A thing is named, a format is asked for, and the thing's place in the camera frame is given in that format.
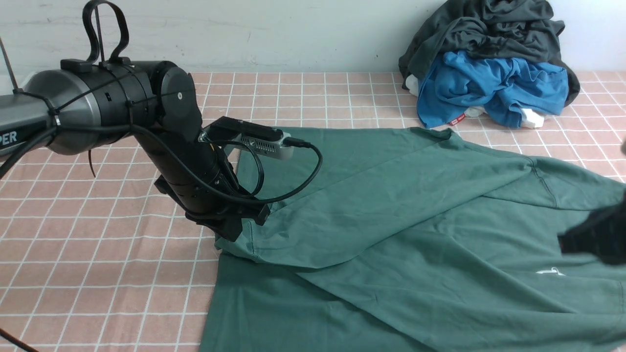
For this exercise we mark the black gripper, camera-left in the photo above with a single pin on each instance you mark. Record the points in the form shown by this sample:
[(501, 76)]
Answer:
[(204, 207)]

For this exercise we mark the black gripper, camera-right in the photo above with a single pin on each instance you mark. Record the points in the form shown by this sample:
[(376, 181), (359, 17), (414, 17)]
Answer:
[(602, 234)]

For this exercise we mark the green long-sleeved shirt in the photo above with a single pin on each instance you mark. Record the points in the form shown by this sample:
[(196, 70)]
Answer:
[(414, 240)]

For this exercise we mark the pink checkered tablecloth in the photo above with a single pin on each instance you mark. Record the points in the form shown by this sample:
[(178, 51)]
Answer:
[(105, 263)]

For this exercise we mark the blue garment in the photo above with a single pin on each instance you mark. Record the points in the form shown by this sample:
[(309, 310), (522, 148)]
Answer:
[(503, 87)]

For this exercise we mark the dark grey garment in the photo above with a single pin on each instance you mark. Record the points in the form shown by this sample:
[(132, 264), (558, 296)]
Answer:
[(523, 29)]

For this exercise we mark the grey wrist camera, camera-left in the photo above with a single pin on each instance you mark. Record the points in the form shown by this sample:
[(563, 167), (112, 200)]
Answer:
[(264, 140)]

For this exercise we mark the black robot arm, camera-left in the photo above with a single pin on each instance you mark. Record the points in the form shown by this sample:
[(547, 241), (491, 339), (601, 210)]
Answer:
[(86, 104)]

